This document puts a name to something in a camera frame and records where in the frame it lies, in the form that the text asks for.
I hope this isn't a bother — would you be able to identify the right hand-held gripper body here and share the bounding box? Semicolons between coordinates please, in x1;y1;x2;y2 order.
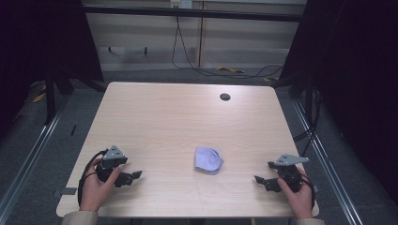
267;153;311;193

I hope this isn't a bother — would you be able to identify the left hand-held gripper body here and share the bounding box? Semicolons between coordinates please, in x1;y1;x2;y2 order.
94;144;129;184

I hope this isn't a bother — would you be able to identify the person's right hand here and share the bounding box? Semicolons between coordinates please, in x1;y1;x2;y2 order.
276;166;314;220

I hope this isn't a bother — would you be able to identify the person's left hand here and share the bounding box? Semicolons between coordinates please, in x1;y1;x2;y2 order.
79;157;122;214

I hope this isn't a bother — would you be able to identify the black metal stand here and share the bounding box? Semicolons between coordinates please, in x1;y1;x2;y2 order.
43;60;75;126

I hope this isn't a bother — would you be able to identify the yellow tape piece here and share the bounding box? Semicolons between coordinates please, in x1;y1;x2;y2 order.
32;84;47;104

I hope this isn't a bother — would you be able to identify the black curtain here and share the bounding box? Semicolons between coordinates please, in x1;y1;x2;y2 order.
0;0;105;143
279;0;398;205

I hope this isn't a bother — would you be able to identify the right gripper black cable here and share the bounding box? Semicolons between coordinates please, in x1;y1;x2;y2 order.
299;173;316;210

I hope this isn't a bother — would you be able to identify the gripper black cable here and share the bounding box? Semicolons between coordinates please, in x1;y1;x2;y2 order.
299;173;316;210
77;149;109;208

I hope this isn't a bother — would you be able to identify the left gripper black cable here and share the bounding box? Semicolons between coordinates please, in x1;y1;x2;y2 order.
77;149;109;208

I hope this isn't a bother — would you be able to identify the metal floor rail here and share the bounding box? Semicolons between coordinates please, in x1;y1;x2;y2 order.
291;98;364;225
0;95;70;218

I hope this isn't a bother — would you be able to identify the black cable bundle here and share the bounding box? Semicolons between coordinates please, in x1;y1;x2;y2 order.
292;89;324;161

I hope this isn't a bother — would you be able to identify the yellow strap on floor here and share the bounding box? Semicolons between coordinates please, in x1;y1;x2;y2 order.
216;65;246;75

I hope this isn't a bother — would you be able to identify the long black floor cable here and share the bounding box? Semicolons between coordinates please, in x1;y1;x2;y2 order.
171;15;284;80

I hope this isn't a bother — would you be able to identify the black horizontal frame bar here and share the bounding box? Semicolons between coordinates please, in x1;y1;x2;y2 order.
82;5;304;23

